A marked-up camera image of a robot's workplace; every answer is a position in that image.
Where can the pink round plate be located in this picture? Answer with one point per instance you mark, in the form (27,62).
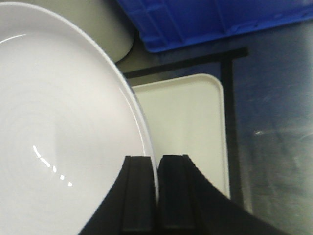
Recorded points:
(68,118)

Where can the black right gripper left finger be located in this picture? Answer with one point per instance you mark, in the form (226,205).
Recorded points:
(130,206)

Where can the large blue plastic bin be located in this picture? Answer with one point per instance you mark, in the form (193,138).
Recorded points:
(169,24)

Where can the beige serving tray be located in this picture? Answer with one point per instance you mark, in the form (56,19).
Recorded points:
(185,115)

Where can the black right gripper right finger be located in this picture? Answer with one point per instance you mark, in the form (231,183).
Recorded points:
(189,204)

